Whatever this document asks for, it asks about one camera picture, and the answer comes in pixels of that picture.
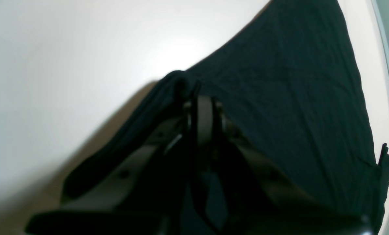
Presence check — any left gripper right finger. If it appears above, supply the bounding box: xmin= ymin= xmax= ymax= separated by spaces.
xmin=214 ymin=101 xmax=374 ymax=235

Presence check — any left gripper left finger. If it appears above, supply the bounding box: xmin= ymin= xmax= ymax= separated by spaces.
xmin=25 ymin=96 xmax=214 ymax=235

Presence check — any black T-shirt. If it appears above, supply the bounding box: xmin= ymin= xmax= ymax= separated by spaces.
xmin=64 ymin=0 xmax=389 ymax=234

